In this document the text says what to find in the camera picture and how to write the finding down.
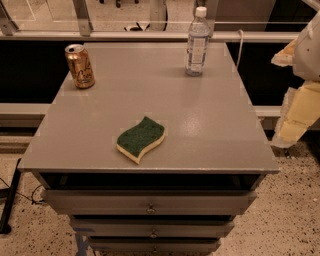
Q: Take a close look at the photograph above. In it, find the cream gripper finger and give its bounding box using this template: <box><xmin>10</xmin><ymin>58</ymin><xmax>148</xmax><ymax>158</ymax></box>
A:
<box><xmin>271</xmin><ymin>81</ymin><xmax>320</xmax><ymax>148</ymax></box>
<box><xmin>271</xmin><ymin>39</ymin><xmax>297</xmax><ymax>67</ymax></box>

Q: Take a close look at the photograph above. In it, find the middle drawer with knob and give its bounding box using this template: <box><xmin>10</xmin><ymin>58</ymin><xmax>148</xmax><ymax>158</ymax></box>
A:
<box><xmin>70</xmin><ymin>219</ymin><xmax>234</xmax><ymax>238</ymax></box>

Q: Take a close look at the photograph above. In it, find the white cable on rail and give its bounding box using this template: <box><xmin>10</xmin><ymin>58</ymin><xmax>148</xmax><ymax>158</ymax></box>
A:
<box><xmin>235</xmin><ymin>29</ymin><xmax>245</xmax><ymax>69</ymax></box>

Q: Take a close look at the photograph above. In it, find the black floor stand leg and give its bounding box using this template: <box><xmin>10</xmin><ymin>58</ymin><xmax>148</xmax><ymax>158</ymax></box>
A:
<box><xmin>0</xmin><ymin>167</ymin><xmax>21</xmax><ymax>234</ymax></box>

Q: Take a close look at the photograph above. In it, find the grey drawer cabinet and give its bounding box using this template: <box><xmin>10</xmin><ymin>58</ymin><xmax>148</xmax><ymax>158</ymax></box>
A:
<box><xmin>19</xmin><ymin>43</ymin><xmax>277</xmax><ymax>253</ymax></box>

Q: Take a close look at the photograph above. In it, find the drawer with knob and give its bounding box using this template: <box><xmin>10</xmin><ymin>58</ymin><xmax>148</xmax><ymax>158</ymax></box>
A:
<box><xmin>88</xmin><ymin>237</ymin><xmax>220</xmax><ymax>253</ymax></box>
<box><xmin>43</xmin><ymin>190</ymin><xmax>256</xmax><ymax>215</ymax></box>
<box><xmin>70</xmin><ymin>219</ymin><xmax>234</xmax><ymax>238</ymax></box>

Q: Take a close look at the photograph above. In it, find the top drawer with knob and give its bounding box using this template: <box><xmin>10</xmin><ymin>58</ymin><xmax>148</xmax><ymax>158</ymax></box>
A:
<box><xmin>43</xmin><ymin>190</ymin><xmax>256</xmax><ymax>215</ymax></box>

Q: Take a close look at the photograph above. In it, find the black cable on floor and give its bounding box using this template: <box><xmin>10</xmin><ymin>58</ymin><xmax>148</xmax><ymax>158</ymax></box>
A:
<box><xmin>0</xmin><ymin>176</ymin><xmax>46</xmax><ymax>206</ymax></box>

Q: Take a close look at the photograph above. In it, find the green and yellow sponge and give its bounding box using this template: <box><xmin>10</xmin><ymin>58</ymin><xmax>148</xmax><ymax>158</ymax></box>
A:
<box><xmin>116</xmin><ymin>117</ymin><xmax>165</xmax><ymax>164</ymax></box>

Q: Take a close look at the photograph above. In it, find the clear blue plastic water bottle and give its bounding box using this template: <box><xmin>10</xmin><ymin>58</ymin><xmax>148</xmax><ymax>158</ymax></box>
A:
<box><xmin>185</xmin><ymin>6</ymin><xmax>210</xmax><ymax>76</ymax></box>

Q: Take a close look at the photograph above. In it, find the orange soda can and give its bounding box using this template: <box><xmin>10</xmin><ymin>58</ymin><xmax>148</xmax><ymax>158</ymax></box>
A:
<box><xmin>65</xmin><ymin>44</ymin><xmax>95</xmax><ymax>89</ymax></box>

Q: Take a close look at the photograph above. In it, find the bottom drawer with knob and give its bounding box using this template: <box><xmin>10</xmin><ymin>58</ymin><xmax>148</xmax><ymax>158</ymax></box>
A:
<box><xmin>88</xmin><ymin>237</ymin><xmax>220</xmax><ymax>253</ymax></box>

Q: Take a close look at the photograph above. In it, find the metal frame rail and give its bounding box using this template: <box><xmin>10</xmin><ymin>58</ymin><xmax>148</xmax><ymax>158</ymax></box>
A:
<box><xmin>0</xmin><ymin>0</ymin><xmax>301</xmax><ymax>44</ymax></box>

